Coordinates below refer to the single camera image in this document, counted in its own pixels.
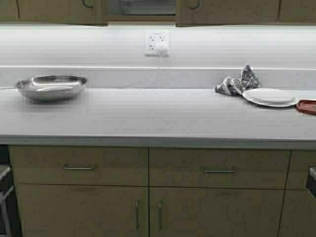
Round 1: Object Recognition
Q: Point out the cabinet door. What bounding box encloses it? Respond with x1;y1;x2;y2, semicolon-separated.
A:
279;190;316;237
149;188;283;237
176;0;280;27
0;0;19;22
17;184;149;237
17;0;107;25
279;0;316;24

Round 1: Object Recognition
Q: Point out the door handle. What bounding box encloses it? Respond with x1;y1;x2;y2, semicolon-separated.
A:
135;199;139;230
158;200;162;231
81;0;94;8
187;0;201;10

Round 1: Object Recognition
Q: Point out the aluminium foil baking pan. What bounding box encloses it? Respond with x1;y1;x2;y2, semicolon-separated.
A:
118;0;176;15

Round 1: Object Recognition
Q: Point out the middle wooden drawer front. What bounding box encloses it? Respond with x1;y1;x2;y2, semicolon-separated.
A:
149;148;290;189

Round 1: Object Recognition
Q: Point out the wooden drawer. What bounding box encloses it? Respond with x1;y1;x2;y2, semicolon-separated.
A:
9;145;148;186
149;148;290;189
286;150;316;190

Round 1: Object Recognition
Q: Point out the grey patterned dish cloth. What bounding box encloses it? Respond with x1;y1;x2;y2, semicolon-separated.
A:
214;64;261;96

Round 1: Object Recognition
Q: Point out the stainless steel bowl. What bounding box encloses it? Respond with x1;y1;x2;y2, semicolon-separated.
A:
15;75;88;102

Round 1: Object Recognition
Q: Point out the white round plate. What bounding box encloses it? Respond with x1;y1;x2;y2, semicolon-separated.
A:
242;88;299;108

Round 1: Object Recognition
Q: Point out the left wooden drawer front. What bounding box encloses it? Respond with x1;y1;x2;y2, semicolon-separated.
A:
9;145;148;186

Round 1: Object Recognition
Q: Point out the right wooden drawer front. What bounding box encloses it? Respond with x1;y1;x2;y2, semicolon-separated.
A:
286;150;316;190

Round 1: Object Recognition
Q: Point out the dark red plastic lid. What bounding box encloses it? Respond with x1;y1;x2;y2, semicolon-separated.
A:
296;99;316;115

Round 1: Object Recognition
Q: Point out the metal appliance at right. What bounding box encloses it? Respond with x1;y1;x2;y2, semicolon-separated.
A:
307;166;316;197

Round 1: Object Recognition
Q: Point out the metal appliance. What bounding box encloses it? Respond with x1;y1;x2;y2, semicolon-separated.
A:
0;165;14;237
307;166;316;197

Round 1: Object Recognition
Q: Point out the metal appliance at left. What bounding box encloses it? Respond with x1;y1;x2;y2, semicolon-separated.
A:
0;165;14;237

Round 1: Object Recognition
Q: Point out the middle drawer metal handle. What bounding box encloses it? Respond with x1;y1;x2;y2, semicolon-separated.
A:
201;166;237;174

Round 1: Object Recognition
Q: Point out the drawer metal handle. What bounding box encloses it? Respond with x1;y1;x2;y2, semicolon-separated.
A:
63;164;97;170
201;166;237;174

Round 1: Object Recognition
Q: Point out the white wall power outlet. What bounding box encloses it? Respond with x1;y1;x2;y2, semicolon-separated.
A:
145;31;170;57

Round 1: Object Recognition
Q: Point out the left drawer metal handle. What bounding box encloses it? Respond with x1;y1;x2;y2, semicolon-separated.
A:
63;164;97;170

